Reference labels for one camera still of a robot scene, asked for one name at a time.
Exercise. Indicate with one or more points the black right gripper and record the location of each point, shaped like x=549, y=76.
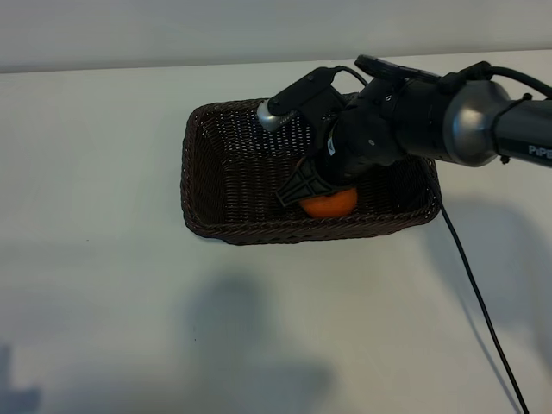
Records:
x=366, y=133

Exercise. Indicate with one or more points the wrinkled orange fruit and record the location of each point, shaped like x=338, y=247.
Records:
x=332, y=207

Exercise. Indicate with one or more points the dark brown woven basket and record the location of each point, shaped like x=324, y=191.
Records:
x=224, y=194

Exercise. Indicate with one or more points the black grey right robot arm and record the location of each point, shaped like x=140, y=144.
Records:
x=474, y=125

